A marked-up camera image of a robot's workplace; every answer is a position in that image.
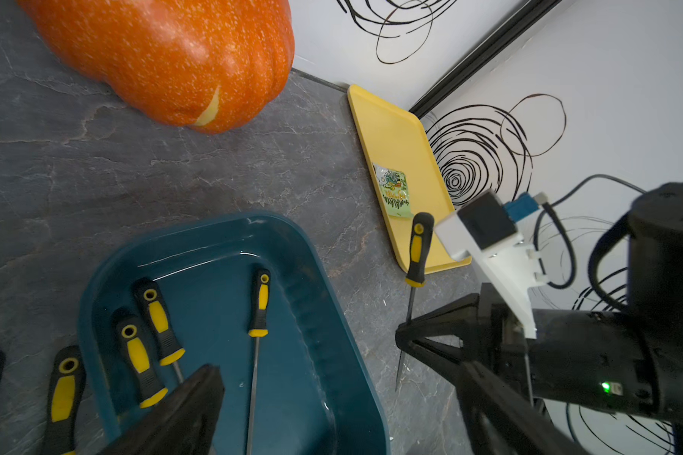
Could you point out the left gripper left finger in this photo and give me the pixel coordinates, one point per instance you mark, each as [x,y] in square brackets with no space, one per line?
[183,422]

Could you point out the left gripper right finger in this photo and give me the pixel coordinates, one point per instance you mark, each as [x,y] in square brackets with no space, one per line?
[499,421]

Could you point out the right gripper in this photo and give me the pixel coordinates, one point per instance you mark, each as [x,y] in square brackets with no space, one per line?
[478,327]

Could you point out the teal storage box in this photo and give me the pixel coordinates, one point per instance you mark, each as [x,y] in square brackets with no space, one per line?
[314,394]

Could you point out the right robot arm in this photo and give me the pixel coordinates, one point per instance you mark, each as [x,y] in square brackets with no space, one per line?
[628,357]

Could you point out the green snack packet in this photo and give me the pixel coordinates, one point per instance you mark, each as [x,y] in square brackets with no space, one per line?
[394,191]

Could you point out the yellow tray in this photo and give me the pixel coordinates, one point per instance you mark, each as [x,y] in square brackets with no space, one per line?
[395,139]

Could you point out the orange pumpkin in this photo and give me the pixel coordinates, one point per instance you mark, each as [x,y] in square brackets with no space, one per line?
[209,65]

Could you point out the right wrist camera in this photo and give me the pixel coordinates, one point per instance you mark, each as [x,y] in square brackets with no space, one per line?
[484,231]

